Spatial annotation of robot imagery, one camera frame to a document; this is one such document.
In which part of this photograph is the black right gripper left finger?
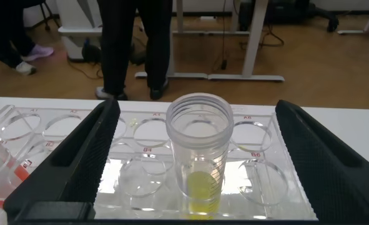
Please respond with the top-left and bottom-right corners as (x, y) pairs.
(2, 97), (122, 223)

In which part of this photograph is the person in white shirt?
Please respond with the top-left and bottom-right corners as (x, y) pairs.
(96, 0), (174, 101)

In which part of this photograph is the yellow pigment test tube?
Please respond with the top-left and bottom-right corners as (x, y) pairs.
(165, 92), (235, 221)

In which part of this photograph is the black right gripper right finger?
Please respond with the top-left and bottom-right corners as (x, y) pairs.
(274, 99), (369, 223)

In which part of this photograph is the clear acrylic test tube rack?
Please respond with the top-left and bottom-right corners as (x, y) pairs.
(0, 104), (318, 221)

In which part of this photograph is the white standing desk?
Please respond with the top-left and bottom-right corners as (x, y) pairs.
(207, 0), (285, 83)
(135, 0), (209, 80)

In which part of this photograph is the person in black clothes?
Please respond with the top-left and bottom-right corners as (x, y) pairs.
(0, 0), (54, 76)

